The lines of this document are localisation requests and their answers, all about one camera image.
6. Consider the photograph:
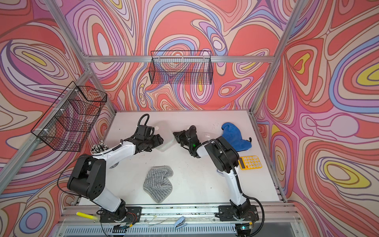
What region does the large clear lunch box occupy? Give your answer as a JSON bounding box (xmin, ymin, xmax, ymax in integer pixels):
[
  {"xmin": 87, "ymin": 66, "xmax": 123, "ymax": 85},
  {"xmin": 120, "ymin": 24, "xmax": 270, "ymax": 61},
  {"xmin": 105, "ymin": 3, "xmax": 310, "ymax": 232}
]
[{"xmin": 153, "ymin": 121, "xmax": 176, "ymax": 152}]

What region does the small clear box base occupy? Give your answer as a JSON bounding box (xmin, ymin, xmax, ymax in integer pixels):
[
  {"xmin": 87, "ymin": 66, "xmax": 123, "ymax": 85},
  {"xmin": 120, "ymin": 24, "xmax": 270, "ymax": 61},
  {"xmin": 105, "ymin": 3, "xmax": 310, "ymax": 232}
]
[{"xmin": 197, "ymin": 132, "xmax": 219, "ymax": 142}]

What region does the blue microfiber cloth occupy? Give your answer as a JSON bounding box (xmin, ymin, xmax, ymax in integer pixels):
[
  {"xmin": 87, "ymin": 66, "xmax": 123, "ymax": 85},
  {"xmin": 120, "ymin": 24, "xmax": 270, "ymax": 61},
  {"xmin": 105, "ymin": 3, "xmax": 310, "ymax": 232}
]
[{"xmin": 222, "ymin": 122, "xmax": 252, "ymax": 152}]

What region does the cup of pens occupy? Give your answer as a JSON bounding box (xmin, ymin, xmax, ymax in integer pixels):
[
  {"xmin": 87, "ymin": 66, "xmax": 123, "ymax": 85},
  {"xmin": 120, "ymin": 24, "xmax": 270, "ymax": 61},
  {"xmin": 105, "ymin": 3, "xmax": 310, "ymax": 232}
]
[{"xmin": 90, "ymin": 142, "xmax": 109, "ymax": 155}]

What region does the back wall wire basket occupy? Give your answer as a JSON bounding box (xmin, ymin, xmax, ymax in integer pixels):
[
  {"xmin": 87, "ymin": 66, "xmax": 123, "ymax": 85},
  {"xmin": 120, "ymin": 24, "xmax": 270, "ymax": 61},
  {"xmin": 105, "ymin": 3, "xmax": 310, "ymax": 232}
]
[{"xmin": 149, "ymin": 50, "xmax": 213, "ymax": 85}]

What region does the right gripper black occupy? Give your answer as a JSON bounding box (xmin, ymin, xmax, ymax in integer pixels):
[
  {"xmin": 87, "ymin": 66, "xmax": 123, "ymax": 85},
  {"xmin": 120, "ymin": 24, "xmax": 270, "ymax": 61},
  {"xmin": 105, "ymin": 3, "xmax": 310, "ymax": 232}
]
[{"xmin": 173, "ymin": 130, "xmax": 192, "ymax": 149}]

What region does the yellow highlighter marker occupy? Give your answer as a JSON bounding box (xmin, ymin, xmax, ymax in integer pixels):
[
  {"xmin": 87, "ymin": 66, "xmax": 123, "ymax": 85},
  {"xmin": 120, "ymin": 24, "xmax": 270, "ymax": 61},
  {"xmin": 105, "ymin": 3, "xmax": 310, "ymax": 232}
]
[{"xmin": 76, "ymin": 212, "xmax": 98, "ymax": 221}]

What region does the wall wire basket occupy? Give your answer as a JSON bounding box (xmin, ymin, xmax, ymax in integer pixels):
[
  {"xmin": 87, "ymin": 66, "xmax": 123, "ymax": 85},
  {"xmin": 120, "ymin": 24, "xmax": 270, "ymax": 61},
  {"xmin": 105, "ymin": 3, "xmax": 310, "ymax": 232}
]
[
  {"xmin": 149, "ymin": 50, "xmax": 213, "ymax": 85},
  {"xmin": 31, "ymin": 82, "xmax": 107, "ymax": 152}
]

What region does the blue binder clip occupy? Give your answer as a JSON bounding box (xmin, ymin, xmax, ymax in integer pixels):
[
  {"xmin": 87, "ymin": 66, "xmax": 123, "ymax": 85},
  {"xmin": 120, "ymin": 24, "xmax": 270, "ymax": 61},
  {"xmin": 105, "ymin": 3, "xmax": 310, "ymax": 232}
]
[{"xmin": 175, "ymin": 216, "xmax": 187, "ymax": 229}]

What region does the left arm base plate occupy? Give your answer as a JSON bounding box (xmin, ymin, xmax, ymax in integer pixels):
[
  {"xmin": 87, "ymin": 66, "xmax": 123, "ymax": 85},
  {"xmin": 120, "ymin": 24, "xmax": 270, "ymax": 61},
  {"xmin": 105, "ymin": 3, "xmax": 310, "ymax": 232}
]
[{"xmin": 96, "ymin": 206, "xmax": 142, "ymax": 224}]

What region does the grey striped cloth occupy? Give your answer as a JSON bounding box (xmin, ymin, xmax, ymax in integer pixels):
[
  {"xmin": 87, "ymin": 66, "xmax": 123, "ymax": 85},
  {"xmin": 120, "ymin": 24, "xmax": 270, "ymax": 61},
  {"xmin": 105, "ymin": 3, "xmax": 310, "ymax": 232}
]
[{"xmin": 143, "ymin": 166, "xmax": 174, "ymax": 203}]

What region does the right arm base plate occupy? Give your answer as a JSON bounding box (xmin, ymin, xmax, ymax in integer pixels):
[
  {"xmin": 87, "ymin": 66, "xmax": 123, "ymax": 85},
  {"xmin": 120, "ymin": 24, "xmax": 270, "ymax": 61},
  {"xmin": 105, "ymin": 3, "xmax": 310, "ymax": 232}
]
[{"xmin": 215, "ymin": 205, "xmax": 260, "ymax": 223}]

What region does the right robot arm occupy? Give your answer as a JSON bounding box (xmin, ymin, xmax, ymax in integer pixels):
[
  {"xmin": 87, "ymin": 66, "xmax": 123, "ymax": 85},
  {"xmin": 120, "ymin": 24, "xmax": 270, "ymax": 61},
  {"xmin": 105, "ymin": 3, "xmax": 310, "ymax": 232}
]
[{"xmin": 173, "ymin": 125, "xmax": 251, "ymax": 219}]

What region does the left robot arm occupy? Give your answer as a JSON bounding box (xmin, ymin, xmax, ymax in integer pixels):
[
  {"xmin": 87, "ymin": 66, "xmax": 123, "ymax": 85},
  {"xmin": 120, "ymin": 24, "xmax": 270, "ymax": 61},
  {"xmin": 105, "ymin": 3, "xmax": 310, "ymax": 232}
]
[{"xmin": 67, "ymin": 125, "xmax": 164, "ymax": 222}]

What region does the yellow perforated tray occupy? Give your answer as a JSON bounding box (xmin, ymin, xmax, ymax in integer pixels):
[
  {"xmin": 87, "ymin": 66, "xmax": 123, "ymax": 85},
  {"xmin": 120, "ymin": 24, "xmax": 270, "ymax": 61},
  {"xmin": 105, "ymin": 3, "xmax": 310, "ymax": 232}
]
[{"xmin": 238, "ymin": 156, "xmax": 262, "ymax": 170}]

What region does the left wall wire basket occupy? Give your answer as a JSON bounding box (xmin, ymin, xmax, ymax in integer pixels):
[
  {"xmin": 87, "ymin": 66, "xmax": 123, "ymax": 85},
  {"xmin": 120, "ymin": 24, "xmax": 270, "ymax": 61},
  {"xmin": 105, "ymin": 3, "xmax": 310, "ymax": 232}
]
[{"xmin": 31, "ymin": 82, "xmax": 107, "ymax": 152}]

